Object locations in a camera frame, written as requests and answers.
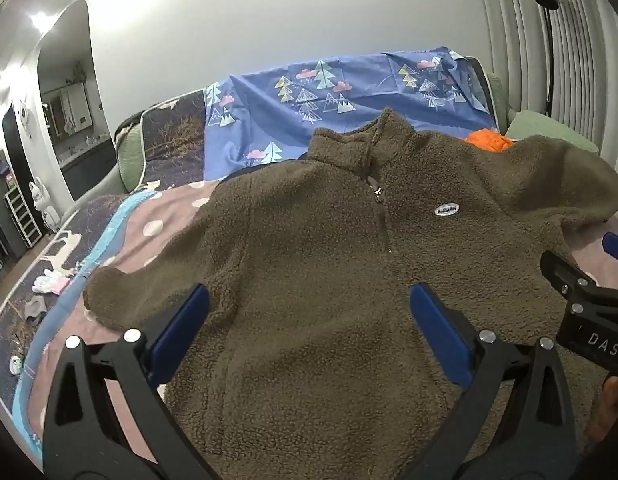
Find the orange puffer jacket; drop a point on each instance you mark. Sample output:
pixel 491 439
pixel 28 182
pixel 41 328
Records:
pixel 489 141

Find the small grey cloth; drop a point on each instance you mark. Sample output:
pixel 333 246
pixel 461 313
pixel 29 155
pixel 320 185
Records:
pixel 35 310

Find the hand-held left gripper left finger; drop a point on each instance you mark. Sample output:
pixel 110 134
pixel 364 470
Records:
pixel 181 330

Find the dark deer-print blanket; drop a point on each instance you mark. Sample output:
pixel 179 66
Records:
pixel 174 130

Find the green plant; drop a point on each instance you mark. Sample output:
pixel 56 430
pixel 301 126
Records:
pixel 79 72

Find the pink polka-dot blanket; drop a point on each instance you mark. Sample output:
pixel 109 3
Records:
pixel 174 220

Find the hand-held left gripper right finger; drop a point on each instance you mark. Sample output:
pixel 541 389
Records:
pixel 441 335

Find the small pink cloth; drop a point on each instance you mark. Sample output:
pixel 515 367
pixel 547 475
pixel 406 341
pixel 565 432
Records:
pixel 63 285

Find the white gloves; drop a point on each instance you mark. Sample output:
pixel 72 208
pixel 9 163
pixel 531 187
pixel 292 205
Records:
pixel 44 282

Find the wall mirror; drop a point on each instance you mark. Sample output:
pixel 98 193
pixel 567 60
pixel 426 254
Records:
pixel 66 107

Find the small white round object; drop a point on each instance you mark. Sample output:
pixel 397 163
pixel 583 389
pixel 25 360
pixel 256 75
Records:
pixel 16 364

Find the white pleated curtain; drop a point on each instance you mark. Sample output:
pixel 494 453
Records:
pixel 589 60

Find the brown fleece jacket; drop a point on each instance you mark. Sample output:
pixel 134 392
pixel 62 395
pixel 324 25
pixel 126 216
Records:
pixel 314 260

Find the person's right hand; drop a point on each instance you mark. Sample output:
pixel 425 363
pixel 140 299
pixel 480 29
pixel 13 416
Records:
pixel 611 405

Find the white animal statue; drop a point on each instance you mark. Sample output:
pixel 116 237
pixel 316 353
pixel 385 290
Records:
pixel 41 200

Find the white animal wall clock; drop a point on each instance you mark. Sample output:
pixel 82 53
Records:
pixel 24 117

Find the white shelf rack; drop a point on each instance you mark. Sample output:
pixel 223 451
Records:
pixel 21 210

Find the blue tree-print sheet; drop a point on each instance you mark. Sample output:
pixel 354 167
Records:
pixel 364 85

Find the dark vanity cabinet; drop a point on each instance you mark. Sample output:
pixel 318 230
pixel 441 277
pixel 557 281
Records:
pixel 89 170

